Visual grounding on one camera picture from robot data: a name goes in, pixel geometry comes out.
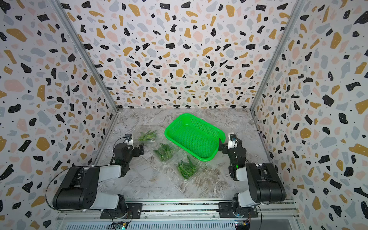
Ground green plastic mesh basket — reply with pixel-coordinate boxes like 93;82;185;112
164;114;226;162

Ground right circuit board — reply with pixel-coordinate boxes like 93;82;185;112
234;220;250;230

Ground left circuit board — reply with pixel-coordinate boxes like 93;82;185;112
111;222;128;230

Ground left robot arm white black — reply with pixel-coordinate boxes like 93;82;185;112
48;143;144;215

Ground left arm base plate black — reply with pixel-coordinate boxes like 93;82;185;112
100;203;143;221

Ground right corner aluminium post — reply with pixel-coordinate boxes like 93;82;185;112
250;0;305;112

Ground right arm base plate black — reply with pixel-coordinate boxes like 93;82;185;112
218;202;258;218

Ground circuit board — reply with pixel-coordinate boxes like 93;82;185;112
234;220;250;230
111;222;128;230

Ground aluminium front rail frame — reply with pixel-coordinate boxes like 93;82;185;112
56;198;304;230

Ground clear container peppers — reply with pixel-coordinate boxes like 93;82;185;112
174;155;208;182
138;125;160;142
153;143;180;163

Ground left corner aluminium post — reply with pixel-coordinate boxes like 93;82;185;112
50;1;118;114

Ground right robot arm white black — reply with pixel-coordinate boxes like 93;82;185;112
218;134;286;210

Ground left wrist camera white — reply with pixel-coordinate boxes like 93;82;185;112
124;134;134;146

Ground corner aluminium post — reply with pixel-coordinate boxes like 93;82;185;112
250;0;305;112
50;1;118;114

